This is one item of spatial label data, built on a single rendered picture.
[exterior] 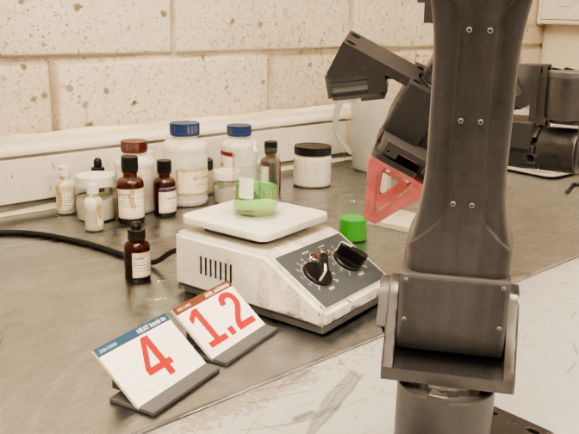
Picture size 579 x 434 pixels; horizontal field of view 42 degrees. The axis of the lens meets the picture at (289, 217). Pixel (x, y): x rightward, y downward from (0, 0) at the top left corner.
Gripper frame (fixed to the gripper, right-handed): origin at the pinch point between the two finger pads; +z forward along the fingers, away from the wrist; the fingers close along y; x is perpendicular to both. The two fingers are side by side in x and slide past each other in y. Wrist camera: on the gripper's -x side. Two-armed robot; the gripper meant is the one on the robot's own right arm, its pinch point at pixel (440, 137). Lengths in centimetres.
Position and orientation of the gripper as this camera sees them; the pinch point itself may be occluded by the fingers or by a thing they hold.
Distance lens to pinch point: 108.8
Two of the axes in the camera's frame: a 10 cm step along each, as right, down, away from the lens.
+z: -7.7, -1.6, 6.1
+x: 0.0, 9.7, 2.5
